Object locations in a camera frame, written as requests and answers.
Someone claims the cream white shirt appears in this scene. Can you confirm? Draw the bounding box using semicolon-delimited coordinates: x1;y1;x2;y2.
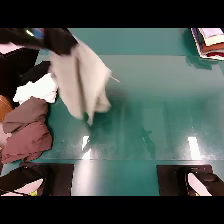
49;40;113;127

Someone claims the white garment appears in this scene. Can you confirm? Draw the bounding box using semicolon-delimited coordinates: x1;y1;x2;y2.
12;72;60;105

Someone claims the reddish brown garment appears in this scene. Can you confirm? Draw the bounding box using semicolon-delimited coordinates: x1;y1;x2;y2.
1;121;54;165

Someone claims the black garment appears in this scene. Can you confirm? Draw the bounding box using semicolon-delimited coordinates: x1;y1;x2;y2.
0;48;52;98

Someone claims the orange garment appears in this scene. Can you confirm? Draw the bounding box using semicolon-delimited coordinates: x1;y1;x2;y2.
0;94;14;123

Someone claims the rust brown folded garment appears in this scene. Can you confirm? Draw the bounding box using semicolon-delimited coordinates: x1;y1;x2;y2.
199;42;224;56

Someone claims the cream folded garment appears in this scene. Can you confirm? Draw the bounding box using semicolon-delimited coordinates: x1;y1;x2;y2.
203;34;224;48

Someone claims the pale lilac folded garment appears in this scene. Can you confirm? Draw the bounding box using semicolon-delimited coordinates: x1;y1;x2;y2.
199;28;224;38

